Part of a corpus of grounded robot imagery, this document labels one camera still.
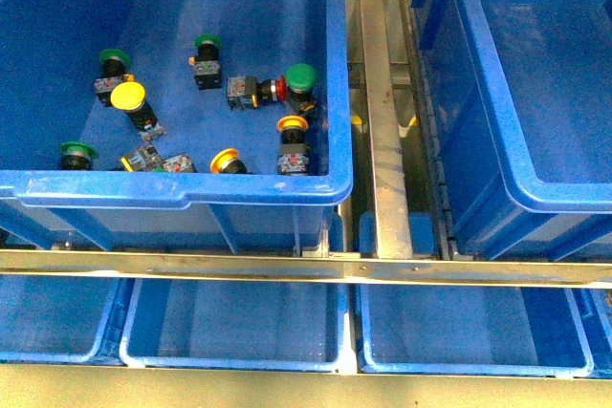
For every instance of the metal centre rail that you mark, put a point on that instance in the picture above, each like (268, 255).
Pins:
(393, 236)

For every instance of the small blue tray far right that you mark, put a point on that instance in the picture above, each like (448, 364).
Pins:
(595, 313)

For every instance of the yellow button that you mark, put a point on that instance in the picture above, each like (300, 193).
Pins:
(228, 162)
(131, 98)

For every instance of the green button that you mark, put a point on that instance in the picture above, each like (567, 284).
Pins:
(206, 64)
(76, 155)
(115, 64)

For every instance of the small blue tray centre left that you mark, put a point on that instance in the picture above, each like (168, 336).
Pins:
(269, 326)

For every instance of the button contact block front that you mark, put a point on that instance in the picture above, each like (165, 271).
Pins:
(143, 159)

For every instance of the yellow button edge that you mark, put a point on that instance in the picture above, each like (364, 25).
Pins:
(293, 157)

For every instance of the green button right edge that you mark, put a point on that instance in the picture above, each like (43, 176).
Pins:
(301, 79)

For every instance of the large blue bin right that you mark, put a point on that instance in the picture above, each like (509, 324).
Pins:
(521, 95)

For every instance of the green button back centre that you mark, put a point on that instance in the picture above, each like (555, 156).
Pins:
(206, 64)

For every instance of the metal front crossbar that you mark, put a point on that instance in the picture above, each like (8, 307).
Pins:
(345, 268)

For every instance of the large blue bin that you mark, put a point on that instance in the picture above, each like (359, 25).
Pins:
(521, 95)
(49, 62)

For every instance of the red button lying sideways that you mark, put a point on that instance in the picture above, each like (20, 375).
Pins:
(245, 92)

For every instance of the large blue bin left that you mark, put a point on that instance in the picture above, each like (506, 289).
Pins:
(49, 62)

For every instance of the green button back left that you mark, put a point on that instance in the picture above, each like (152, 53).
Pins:
(115, 64)

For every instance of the small blue tray centre right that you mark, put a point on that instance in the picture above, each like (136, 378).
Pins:
(477, 331)

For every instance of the small blue tray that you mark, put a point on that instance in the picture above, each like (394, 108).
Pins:
(595, 313)
(477, 331)
(269, 326)
(63, 320)

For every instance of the green button front left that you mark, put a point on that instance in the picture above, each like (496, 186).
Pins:
(76, 155)

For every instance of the yellow button front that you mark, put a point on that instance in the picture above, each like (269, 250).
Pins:
(228, 162)

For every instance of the small blue tray far left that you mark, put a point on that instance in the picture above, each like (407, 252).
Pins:
(63, 320)

